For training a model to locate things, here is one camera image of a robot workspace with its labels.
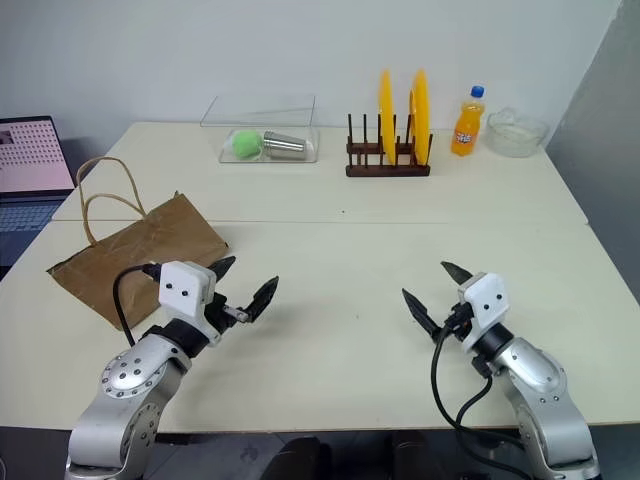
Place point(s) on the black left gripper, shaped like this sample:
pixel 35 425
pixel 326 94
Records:
pixel 220 315

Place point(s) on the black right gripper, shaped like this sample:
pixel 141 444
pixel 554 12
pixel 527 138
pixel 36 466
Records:
pixel 457 322

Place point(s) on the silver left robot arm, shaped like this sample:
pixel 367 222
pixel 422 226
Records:
pixel 125 375

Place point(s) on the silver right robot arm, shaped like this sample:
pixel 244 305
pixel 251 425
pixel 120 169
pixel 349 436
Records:
pixel 540 380

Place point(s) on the dark wooden dish rack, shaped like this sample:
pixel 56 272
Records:
pixel 385 171

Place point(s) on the green fuzzy ball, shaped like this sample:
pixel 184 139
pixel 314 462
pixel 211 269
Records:
pixel 245 144

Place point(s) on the silver metal cup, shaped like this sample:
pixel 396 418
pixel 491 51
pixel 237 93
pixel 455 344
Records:
pixel 285 145

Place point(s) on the orange soda bottle blue cap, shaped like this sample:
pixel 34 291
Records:
pixel 466 130

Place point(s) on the clear glass bowl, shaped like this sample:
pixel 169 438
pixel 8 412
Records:
pixel 517 135

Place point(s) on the yellow plastic plate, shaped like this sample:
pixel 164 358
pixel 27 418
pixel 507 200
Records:
pixel 421 115
pixel 386 115

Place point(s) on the clear acrylic box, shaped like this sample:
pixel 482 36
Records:
pixel 300 112

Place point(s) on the grey partition panel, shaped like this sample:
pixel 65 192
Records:
pixel 600 150

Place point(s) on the open laptop with pink screen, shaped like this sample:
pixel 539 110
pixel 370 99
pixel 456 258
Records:
pixel 30 155

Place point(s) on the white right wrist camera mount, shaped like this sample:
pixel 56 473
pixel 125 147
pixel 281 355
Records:
pixel 487 300

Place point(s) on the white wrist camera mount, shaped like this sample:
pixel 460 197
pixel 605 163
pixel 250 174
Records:
pixel 487 300
pixel 182 287

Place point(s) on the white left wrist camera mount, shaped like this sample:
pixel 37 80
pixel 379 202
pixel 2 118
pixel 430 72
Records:
pixel 182 287

